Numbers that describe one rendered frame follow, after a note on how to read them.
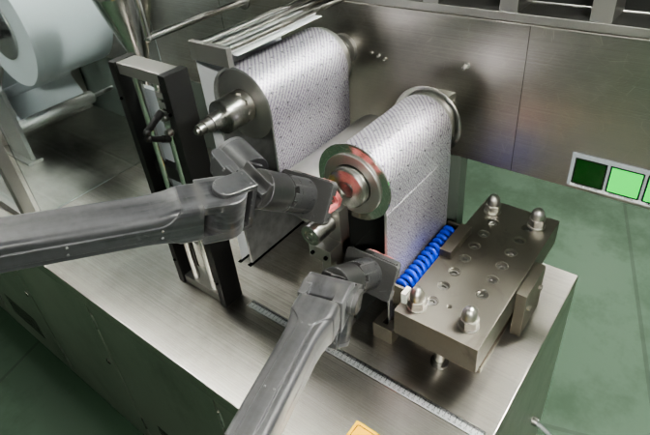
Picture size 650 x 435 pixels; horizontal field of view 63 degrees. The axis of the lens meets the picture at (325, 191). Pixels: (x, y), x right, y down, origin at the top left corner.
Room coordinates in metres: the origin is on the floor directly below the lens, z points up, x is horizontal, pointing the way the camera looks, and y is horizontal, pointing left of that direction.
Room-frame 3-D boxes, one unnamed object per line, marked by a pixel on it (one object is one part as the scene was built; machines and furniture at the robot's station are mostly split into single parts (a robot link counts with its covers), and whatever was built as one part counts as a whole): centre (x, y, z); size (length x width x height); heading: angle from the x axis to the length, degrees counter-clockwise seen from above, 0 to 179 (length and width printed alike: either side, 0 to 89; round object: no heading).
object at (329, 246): (0.74, 0.00, 1.05); 0.06 x 0.05 x 0.31; 139
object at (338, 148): (0.75, -0.05, 1.25); 0.15 x 0.01 x 0.15; 49
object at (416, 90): (0.94, -0.22, 1.25); 0.15 x 0.01 x 0.15; 49
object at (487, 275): (0.75, -0.29, 1.00); 0.40 x 0.16 x 0.06; 139
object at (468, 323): (0.60, -0.22, 1.05); 0.04 x 0.04 x 0.04
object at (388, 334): (0.80, -0.18, 0.92); 0.28 x 0.04 x 0.04; 139
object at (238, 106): (0.89, 0.15, 1.33); 0.06 x 0.06 x 0.06; 49
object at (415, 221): (0.80, -0.17, 1.11); 0.23 x 0.01 x 0.18; 139
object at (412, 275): (0.78, -0.19, 1.03); 0.21 x 0.04 x 0.03; 139
